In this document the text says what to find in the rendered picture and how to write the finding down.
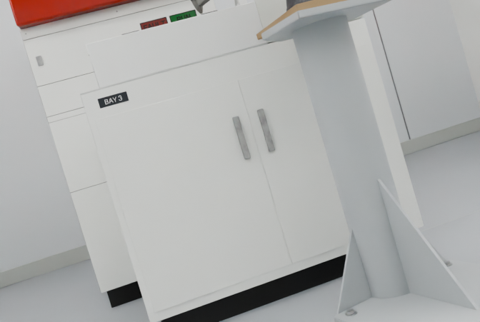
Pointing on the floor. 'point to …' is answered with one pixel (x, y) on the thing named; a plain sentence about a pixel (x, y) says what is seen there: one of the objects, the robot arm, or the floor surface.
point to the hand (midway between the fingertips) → (198, 11)
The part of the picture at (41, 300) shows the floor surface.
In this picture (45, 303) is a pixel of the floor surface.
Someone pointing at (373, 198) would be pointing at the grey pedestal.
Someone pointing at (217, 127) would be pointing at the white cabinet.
